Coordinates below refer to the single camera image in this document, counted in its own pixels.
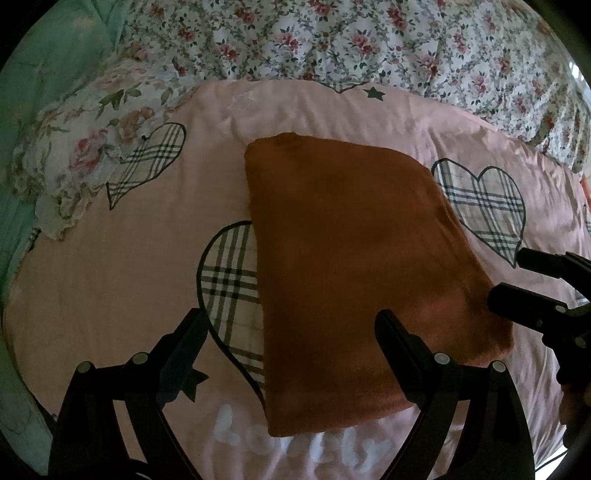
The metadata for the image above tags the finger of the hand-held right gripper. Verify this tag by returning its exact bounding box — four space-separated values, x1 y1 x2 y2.
487 284 591 334
516 248 591 283

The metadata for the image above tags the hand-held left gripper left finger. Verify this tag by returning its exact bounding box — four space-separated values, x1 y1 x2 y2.
48 308 211 480

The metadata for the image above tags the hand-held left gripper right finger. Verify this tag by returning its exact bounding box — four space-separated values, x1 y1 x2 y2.
375 310 536 480

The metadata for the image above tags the orange t-shirt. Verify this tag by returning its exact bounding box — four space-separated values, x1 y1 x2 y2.
244 131 515 438

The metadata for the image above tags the person's right hand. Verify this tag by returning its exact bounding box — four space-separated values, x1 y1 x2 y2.
558 383 591 428

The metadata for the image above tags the pink heart-print bed sheet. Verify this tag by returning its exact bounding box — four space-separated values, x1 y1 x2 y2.
0 78 591 480

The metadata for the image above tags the floral pillow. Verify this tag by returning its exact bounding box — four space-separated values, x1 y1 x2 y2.
13 65 197 241

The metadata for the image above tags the floral quilt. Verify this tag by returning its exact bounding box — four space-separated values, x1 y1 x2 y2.
122 0 591 172

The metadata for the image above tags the mint green blanket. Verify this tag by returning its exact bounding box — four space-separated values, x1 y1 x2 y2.
0 0 139 467

